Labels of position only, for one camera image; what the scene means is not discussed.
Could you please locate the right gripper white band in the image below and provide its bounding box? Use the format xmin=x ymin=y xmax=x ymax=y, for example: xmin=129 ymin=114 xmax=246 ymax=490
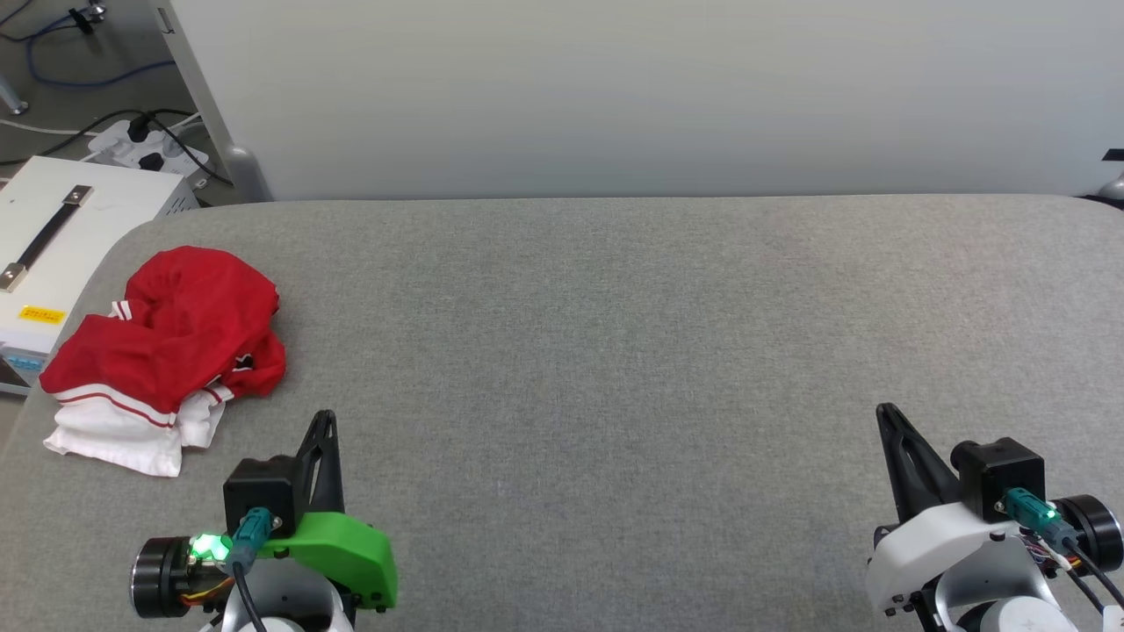
xmin=865 ymin=404 xmax=1124 ymax=632

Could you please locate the black camera cable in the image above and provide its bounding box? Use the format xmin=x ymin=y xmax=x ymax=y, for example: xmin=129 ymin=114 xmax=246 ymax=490
xmin=230 ymin=562 xmax=270 ymax=632
xmin=1052 ymin=527 xmax=1124 ymax=612

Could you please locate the teal cable connector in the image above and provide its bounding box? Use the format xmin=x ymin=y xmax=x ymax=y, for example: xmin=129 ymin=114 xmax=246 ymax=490
xmin=999 ymin=488 xmax=1062 ymax=538
xmin=230 ymin=506 xmax=275 ymax=573

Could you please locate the black clamp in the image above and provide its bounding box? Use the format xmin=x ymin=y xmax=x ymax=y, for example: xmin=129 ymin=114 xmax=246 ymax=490
xmin=67 ymin=0 xmax=108 ymax=36

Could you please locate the right teal cable connector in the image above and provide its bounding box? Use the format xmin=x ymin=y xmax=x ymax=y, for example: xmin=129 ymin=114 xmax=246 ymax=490
xmin=999 ymin=488 xmax=1062 ymax=538

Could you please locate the red and white shirt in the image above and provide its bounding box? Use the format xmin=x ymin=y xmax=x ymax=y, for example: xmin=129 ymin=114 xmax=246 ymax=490
xmin=40 ymin=246 xmax=289 ymax=478

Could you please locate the left black camera cable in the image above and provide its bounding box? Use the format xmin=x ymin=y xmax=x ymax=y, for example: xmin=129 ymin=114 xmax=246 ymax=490
xmin=230 ymin=562 xmax=270 ymax=632

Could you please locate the left teal cable connector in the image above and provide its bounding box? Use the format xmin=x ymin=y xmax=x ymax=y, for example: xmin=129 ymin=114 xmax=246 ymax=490
xmin=230 ymin=506 xmax=275 ymax=573

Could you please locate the white metal box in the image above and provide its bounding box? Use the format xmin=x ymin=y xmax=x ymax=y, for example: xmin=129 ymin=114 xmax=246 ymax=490
xmin=0 ymin=155 xmax=201 ymax=398

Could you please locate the black power cable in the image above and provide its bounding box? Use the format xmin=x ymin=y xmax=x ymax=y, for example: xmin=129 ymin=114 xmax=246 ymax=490
xmin=0 ymin=108 xmax=234 ymax=187

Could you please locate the right black camera cable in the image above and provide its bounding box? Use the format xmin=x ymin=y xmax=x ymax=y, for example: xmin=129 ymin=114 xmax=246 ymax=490
xmin=1052 ymin=527 xmax=1124 ymax=612

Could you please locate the blue cable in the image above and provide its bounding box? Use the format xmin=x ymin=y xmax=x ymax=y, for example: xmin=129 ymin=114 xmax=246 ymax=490
xmin=23 ymin=12 xmax=178 ymax=89

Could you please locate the black strap box handle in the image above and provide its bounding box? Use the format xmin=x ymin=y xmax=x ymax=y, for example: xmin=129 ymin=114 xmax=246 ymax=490
xmin=0 ymin=184 xmax=95 ymax=293

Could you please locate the white power strip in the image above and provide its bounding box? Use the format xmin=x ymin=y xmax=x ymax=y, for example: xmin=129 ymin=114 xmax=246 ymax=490
xmin=86 ymin=118 xmax=212 ymax=190

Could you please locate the white partition panel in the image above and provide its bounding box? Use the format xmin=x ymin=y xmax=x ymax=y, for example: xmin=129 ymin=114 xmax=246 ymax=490
xmin=151 ymin=0 xmax=1124 ymax=201

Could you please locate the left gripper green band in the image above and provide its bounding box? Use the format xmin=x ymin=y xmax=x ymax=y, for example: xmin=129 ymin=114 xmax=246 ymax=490
xmin=132 ymin=410 xmax=398 ymax=621

